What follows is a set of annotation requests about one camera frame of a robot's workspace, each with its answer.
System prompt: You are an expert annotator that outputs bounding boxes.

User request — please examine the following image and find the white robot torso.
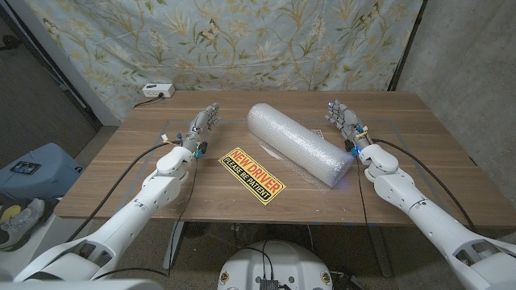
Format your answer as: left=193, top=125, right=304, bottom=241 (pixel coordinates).
left=217, top=240, right=335, bottom=290

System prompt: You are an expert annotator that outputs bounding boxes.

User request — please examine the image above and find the grey sneaker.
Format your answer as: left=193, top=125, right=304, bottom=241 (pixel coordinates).
left=0, top=197, right=46, bottom=253

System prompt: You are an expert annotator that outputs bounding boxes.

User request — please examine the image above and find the white power strip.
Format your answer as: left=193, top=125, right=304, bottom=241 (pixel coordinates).
left=141, top=83, right=177, bottom=99

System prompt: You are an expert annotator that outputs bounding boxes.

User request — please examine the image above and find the grey table leg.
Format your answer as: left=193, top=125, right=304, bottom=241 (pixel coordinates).
left=366, top=225, right=394, bottom=278

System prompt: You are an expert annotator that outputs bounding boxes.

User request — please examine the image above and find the white table leg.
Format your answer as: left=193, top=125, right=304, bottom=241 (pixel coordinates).
left=162, top=221, right=185, bottom=270

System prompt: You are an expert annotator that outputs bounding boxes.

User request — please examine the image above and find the yellow new driver bumper sticker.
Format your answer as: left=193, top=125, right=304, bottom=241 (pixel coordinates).
left=218, top=147, right=287, bottom=206

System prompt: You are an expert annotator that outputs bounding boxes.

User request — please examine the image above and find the black backdrop stand pole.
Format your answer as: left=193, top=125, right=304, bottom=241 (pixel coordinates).
left=386, top=0, right=428, bottom=92

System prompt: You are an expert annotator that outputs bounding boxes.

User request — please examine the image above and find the black power strip cable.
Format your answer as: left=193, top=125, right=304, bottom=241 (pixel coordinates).
left=133, top=93, right=164, bottom=109

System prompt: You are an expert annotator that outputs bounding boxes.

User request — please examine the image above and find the shoe with yellow insole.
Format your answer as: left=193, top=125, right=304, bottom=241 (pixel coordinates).
left=0, top=203, right=24, bottom=225

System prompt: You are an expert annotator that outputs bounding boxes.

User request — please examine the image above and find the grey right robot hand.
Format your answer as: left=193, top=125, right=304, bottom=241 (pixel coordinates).
left=324, top=99, right=372, bottom=152

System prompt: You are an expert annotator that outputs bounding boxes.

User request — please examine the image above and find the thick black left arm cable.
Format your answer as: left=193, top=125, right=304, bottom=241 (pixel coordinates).
left=65, top=140, right=182, bottom=243

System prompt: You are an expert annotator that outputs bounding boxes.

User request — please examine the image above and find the black torso cable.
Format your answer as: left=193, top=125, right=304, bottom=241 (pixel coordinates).
left=240, top=240, right=276, bottom=280

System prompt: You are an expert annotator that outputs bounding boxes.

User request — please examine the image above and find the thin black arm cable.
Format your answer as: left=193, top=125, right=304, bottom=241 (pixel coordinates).
left=356, top=155, right=369, bottom=225
left=91, top=155, right=201, bottom=281

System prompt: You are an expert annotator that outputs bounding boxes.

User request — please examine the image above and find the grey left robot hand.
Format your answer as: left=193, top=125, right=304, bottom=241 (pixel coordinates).
left=181, top=101, right=222, bottom=153

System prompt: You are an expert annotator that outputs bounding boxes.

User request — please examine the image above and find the black round object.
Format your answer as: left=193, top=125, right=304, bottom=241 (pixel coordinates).
left=0, top=35, right=23, bottom=52

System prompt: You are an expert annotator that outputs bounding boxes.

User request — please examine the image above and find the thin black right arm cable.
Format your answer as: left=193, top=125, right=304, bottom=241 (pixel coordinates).
left=356, top=155, right=369, bottom=225

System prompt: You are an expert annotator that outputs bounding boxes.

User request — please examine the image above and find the floral printed backdrop cloth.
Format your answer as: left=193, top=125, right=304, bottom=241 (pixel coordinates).
left=23, top=0, right=424, bottom=122

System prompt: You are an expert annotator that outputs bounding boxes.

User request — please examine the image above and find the bubble wrap roll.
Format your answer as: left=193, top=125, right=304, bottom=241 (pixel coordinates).
left=246, top=102, right=356, bottom=197

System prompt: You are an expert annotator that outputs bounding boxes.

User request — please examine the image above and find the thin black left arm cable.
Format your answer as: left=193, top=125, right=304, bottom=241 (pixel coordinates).
left=91, top=155, right=201, bottom=281

